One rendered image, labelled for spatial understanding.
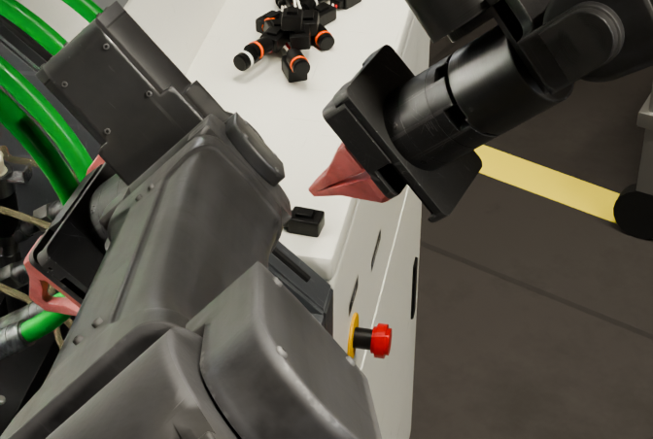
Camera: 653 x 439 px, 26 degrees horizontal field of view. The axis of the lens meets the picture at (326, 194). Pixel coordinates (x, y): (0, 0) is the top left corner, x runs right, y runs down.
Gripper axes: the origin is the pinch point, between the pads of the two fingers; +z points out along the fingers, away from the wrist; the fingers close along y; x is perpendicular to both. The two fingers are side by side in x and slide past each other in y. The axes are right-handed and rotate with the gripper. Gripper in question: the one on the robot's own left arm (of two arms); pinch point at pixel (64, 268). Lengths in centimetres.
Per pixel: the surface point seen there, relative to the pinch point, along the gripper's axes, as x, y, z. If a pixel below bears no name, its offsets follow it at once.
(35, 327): 1.3, 2.5, 3.7
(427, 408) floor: 90, -87, 115
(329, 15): 16, -69, 39
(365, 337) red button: 37, -35, 35
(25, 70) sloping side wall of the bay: -7.7, -24.7, 22.8
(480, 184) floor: 91, -154, 136
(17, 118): -8.6, -1.3, -7.8
